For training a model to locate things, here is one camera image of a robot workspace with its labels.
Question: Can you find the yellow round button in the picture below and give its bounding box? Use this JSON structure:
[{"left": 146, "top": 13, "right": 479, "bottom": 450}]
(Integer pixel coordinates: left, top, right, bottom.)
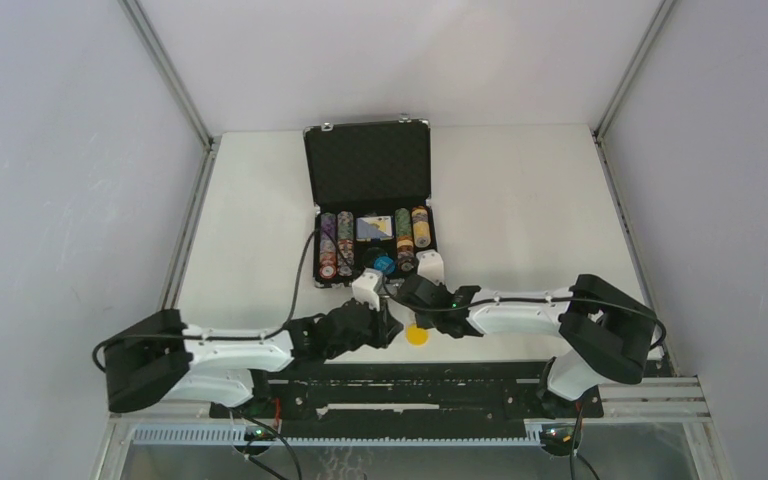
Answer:
[{"left": 405, "top": 325, "right": 429, "bottom": 346}]

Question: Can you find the red five poker chip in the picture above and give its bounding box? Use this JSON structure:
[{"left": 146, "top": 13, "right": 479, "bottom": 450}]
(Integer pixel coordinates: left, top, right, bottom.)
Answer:
[{"left": 319, "top": 265, "right": 338, "bottom": 280}]

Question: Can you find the blue round button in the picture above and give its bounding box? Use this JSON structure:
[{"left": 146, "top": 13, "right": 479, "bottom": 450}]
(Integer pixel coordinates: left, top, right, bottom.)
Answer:
[{"left": 373, "top": 255, "right": 396, "bottom": 276}]

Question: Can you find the yellow chip stack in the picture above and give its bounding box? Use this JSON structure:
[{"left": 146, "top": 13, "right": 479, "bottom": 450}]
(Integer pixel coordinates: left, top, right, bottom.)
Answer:
[{"left": 411, "top": 206, "right": 432, "bottom": 249}]

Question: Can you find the shrink-wrapped blue chip stack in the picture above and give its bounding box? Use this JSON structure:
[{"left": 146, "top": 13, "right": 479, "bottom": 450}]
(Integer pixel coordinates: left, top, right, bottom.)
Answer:
[{"left": 318, "top": 213, "right": 338, "bottom": 270}]

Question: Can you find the playing card deck box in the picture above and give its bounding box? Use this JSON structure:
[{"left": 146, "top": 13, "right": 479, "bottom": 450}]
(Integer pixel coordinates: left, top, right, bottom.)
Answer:
[{"left": 355, "top": 216, "right": 394, "bottom": 242}]

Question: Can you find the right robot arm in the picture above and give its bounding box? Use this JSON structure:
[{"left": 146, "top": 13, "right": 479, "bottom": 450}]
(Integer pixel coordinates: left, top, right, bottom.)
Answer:
[{"left": 390, "top": 274, "right": 667, "bottom": 416}]

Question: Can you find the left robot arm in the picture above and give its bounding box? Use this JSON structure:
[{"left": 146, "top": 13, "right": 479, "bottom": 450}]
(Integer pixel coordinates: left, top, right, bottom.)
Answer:
[{"left": 92, "top": 300, "right": 403, "bottom": 417}]

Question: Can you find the left circuit board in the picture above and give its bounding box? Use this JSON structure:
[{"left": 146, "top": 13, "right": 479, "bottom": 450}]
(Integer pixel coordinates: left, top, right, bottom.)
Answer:
[{"left": 243, "top": 427, "right": 276, "bottom": 444}]

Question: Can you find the circuit board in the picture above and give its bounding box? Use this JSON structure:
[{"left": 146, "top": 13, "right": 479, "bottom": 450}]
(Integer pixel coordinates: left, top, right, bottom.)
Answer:
[
  {"left": 243, "top": 427, "right": 276, "bottom": 444},
  {"left": 540, "top": 425, "right": 578, "bottom": 444}
]

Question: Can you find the black aluminium poker case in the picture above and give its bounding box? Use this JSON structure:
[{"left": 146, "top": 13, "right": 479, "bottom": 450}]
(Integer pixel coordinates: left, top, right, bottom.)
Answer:
[{"left": 302, "top": 119, "right": 438, "bottom": 289}]

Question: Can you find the right circuit board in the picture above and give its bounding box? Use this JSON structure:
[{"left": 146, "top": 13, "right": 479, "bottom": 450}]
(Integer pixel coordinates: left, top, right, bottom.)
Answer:
[{"left": 540, "top": 425, "right": 578, "bottom": 444}]

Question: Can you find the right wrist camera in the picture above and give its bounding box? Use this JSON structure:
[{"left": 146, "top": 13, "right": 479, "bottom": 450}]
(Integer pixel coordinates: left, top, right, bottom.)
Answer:
[{"left": 416, "top": 249, "right": 445, "bottom": 285}]

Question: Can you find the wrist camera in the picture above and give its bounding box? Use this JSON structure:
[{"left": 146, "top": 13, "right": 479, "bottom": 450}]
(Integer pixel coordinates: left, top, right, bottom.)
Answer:
[
  {"left": 351, "top": 268, "right": 384, "bottom": 311},
  {"left": 416, "top": 249, "right": 445, "bottom": 285}
]

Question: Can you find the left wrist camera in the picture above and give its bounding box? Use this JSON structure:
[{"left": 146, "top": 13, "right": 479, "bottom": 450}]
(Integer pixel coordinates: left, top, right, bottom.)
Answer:
[{"left": 351, "top": 268, "right": 384, "bottom": 311}]

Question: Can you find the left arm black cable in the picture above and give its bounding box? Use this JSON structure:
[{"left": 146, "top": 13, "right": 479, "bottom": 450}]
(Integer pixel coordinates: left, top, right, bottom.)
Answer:
[{"left": 91, "top": 228, "right": 322, "bottom": 374}]

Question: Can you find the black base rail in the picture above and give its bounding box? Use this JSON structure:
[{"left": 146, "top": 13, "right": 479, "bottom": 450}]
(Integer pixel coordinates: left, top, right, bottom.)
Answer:
[{"left": 209, "top": 361, "right": 604, "bottom": 440}]

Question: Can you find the left aluminium frame post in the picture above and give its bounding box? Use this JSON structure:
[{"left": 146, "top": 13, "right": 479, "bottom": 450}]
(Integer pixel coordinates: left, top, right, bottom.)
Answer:
[{"left": 90, "top": 0, "right": 220, "bottom": 479}]

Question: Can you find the aluminium frame post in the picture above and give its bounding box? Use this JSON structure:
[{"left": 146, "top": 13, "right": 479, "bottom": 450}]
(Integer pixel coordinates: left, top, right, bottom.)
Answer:
[
  {"left": 90, "top": 0, "right": 220, "bottom": 479},
  {"left": 592, "top": 1, "right": 734, "bottom": 479}
]

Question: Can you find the grey cable duct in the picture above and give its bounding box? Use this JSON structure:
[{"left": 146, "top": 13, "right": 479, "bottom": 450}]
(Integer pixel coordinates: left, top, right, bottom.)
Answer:
[{"left": 132, "top": 423, "right": 548, "bottom": 448}]

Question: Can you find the right aluminium frame post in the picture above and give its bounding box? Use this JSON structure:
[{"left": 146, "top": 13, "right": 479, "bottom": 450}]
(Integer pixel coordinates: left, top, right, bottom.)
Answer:
[{"left": 592, "top": 1, "right": 734, "bottom": 479}]

